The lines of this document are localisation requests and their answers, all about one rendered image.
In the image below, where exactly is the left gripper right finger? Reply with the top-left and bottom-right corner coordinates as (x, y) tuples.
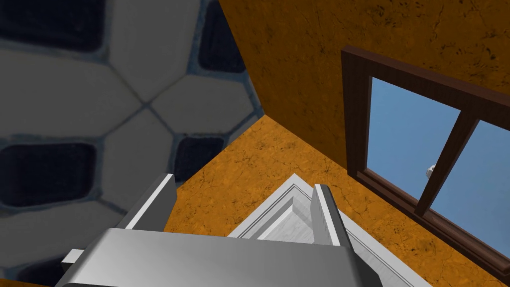
(310, 183), (354, 252)

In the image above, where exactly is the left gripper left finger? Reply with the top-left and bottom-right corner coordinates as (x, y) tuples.
(116, 173), (178, 233)

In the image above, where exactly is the brown framed window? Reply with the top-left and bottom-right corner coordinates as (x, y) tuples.
(340, 45), (510, 285)

